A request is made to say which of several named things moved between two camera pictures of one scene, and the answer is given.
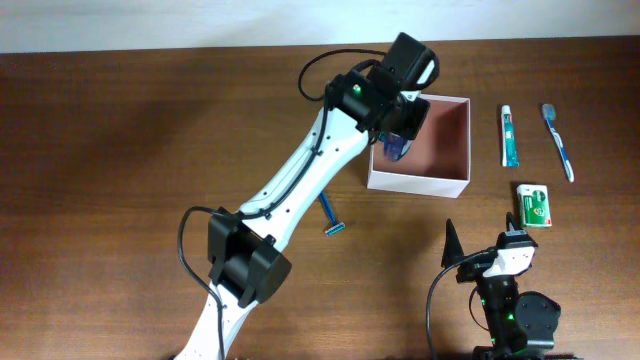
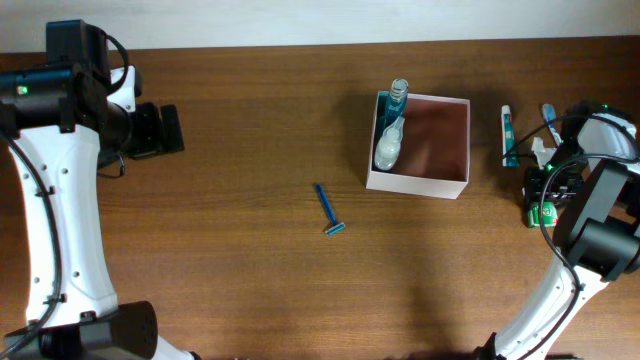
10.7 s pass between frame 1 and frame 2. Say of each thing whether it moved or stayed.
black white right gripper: moved
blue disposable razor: stayed
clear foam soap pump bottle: moved
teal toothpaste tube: stayed
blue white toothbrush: stayed
